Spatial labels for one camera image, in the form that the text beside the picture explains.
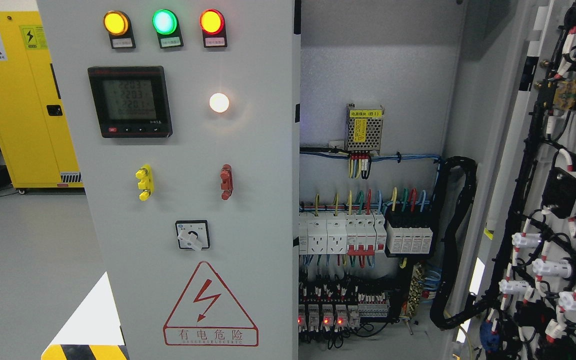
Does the yellow safety cabinet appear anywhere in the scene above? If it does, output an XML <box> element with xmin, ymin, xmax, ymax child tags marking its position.
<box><xmin>0</xmin><ymin>11</ymin><xmax>83</xmax><ymax>189</ymax></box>

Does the yellow terminal post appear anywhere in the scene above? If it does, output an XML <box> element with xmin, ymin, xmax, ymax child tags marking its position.
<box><xmin>135</xmin><ymin>164</ymin><xmax>154</xmax><ymax>201</ymax></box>

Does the black digital power meter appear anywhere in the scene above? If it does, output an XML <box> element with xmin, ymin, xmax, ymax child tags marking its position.
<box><xmin>87</xmin><ymin>65</ymin><xmax>173</xmax><ymax>138</ymax></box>

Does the black relay terminal row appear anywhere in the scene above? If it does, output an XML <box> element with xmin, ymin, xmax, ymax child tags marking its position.
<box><xmin>297</xmin><ymin>273</ymin><xmax>397</xmax><ymax>335</ymax></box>

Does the white indicator lamp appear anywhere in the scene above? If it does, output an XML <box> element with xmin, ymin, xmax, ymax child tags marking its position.
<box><xmin>209</xmin><ymin>92</ymin><xmax>230</xmax><ymax>114</ymax></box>

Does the black corrugated cable conduit right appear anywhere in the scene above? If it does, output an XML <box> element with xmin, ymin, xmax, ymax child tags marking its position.
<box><xmin>429</xmin><ymin>156</ymin><xmax>479</xmax><ymax>330</ymax></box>

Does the yellow indicator lamp left door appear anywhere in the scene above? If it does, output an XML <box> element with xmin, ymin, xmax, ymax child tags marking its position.
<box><xmin>103</xmin><ymin>10</ymin><xmax>137</xmax><ymax>49</ymax></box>

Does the red electric hazard warning sticker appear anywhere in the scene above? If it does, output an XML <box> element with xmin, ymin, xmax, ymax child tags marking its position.
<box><xmin>163</xmin><ymin>260</ymin><xmax>259</xmax><ymax>347</ymax></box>

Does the black white rotary switch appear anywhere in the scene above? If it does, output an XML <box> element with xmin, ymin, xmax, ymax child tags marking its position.
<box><xmin>174</xmin><ymin>219</ymin><xmax>211</xmax><ymax>251</ymax></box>

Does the metal mesh power supply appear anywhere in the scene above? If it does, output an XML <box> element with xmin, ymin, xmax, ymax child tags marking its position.
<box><xmin>345</xmin><ymin>103</ymin><xmax>385</xmax><ymax>155</ymax></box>

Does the green indicator lamp left door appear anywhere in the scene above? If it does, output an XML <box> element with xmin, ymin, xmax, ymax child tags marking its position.
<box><xmin>151</xmin><ymin>9</ymin><xmax>184</xmax><ymax>49</ymax></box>

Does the red indicator lamp left door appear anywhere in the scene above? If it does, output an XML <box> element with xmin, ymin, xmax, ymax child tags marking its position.
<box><xmin>199</xmin><ymin>8</ymin><xmax>227</xmax><ymax>48</ymax></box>

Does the white circuit breaker row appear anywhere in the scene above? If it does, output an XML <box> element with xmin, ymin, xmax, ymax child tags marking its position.
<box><xmin>297</xmin><ymin>211</ymin><xmax>387</xmax><ymax>256</ymax></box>

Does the grey cabinet door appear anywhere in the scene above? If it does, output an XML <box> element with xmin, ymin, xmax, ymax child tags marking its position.
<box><xmin>470</xmin><ymin>0</ymin><xmax>576</xmax><ymax>360</ymax></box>
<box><xmin>38</xmin><ymin>0</ymin><xmax>301</xmax><ymax>360</ymax></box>

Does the black surge protector block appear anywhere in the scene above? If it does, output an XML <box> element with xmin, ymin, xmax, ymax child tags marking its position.
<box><xmin>385</xmin><ymin>206</ymin><xmax>435</xmax><ymax>259</ymax></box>

